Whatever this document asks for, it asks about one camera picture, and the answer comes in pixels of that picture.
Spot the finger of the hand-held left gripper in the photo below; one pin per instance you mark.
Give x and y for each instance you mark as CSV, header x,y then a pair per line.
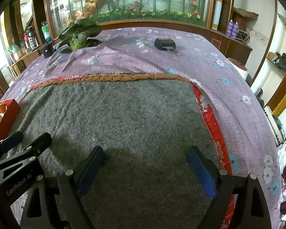
x,y
13,138
40,140

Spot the red box white inside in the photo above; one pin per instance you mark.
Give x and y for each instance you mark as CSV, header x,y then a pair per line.
x,y
8,116

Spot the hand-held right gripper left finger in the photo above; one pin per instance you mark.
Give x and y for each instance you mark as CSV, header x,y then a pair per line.
x,y
90,171

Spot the purple spray bottle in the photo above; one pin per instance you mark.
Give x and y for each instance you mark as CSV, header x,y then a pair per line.
x,y
236,30
229,28

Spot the pink bottle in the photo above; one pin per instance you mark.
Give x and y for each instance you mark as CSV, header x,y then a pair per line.
x,y
26,39

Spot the artificial green plant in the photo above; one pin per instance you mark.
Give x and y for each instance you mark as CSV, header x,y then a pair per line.
x,y
78,32

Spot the wooden bedside cabinet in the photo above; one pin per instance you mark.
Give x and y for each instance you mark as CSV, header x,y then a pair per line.
x,y
26,59
237,50

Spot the floral glass headboard panel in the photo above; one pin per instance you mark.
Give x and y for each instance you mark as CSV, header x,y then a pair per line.
x,y
145,0

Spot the brown wicker basket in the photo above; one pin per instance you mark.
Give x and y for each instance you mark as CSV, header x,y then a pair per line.
x,y
243,14

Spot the black cup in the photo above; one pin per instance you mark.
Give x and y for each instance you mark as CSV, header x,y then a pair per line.
x,y
47,50

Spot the white rolled poster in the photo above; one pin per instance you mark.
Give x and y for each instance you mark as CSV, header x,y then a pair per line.
x,y
218,2

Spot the white cloth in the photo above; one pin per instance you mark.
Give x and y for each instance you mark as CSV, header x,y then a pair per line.
x,y
282,152

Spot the purple floral bedsheet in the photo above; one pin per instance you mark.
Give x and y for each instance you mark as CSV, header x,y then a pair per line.
x,y
157,59

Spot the orange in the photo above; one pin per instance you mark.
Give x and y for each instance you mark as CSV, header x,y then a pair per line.
x,y
1,108

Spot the dark bag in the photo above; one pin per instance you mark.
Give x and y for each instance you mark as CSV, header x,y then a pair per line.
x,y
282,60

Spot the grey felt mat red trim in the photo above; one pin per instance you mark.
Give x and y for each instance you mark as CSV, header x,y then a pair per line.
x,y
133,124

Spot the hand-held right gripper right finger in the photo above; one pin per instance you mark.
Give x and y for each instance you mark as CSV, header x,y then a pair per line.
x,y
202,174

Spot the green plastic bag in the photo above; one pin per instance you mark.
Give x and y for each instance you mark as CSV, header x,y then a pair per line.
x,y
14,47

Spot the green water bottle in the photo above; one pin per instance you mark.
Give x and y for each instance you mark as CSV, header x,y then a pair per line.
x,y
45,31

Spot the black silver thermos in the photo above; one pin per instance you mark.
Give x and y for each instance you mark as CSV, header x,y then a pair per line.
x,y
31,38

